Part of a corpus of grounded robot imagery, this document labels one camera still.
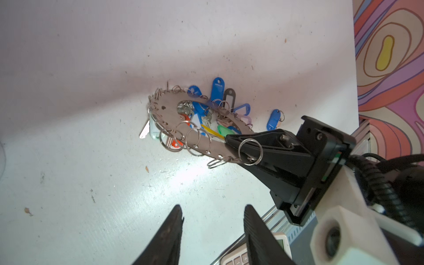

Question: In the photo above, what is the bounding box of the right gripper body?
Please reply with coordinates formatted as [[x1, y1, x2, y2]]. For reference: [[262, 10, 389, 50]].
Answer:
[[270, 115, 356, 226]]

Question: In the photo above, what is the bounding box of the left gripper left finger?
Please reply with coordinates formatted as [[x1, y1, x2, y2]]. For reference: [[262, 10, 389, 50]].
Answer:
[[133, 204, 184, 265]]

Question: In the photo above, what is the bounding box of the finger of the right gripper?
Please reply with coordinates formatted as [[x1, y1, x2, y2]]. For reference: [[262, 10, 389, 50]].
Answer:
[[225, 129, 311, 159], [240, 151, 310, 195]]

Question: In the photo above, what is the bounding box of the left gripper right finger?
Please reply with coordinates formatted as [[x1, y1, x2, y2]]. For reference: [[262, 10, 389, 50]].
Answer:
[[244, 205, 295, 265]]

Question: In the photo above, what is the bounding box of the blue tag key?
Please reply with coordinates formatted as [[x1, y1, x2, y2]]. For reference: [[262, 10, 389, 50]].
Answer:
[[266, 109, 285, 131]]

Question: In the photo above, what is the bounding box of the round keyring disc with keys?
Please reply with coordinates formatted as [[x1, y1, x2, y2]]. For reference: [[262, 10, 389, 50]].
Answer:
[[139, 77, 264, 168]]

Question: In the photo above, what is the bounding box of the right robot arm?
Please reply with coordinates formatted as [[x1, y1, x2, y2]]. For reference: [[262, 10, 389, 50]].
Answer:
[[225, 116, 424, 265]]

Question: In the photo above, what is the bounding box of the white pink calculator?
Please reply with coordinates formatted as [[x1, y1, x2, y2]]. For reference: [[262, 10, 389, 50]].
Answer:
[[219, 233, 294, 265]]

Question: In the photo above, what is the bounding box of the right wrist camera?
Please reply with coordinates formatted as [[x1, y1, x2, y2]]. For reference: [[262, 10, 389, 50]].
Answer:
[[310, 166, 424, 265]]

